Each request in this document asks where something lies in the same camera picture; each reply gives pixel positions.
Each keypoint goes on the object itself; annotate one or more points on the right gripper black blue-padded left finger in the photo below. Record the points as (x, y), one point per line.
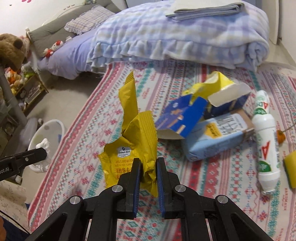
(94, 218)

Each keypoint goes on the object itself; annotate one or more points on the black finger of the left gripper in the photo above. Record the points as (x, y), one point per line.
(12, 165)

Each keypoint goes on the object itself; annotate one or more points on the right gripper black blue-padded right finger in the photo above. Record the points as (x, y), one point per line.
(203, 218)

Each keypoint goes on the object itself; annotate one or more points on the yellow snack wrapper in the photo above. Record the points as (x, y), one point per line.
(138, 140)

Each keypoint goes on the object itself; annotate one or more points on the white tissue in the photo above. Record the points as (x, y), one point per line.
(45, 145)

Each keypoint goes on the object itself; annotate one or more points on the white trash bin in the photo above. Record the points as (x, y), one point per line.
(48, 137)

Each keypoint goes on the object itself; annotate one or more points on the patterned red teal bedspread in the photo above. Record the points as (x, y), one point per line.
(76, 169)

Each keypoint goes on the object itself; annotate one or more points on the wooden shelf with toys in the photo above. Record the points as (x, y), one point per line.
(26, 86)

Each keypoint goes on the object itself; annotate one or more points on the light blue milk carton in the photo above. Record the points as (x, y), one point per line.
(212, 136)

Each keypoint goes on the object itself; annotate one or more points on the yellow sponge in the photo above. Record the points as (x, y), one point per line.
(290, 168)

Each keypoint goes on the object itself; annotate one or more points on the orange fruit peel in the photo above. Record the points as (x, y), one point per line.
(281, 134)

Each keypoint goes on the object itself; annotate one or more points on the white barcode bottle near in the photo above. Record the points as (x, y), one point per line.
(268, 156)

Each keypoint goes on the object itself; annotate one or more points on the brown teddy bear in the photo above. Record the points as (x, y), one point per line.
(12, 51)

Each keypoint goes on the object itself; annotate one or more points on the red white plush toy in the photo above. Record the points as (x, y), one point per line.
(48, 52)

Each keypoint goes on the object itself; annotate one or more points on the white AD bottle far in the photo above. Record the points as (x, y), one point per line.
(262, 103)

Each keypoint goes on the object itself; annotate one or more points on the lavender pillow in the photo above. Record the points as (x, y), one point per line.
(70, 60)

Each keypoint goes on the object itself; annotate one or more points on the blue yellow torn box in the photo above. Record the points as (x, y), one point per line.
(216, 96)

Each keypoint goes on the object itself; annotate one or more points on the grey headboard cushion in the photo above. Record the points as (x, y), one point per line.
(46, 35)

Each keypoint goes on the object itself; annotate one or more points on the checkered small pillow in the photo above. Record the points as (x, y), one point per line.
(88, 20)

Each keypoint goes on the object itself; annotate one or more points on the folded blue plaid blanket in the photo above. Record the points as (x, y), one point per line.
(145, 33)

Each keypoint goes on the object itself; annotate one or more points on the folded grey sheet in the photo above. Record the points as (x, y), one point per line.
(184, 10)

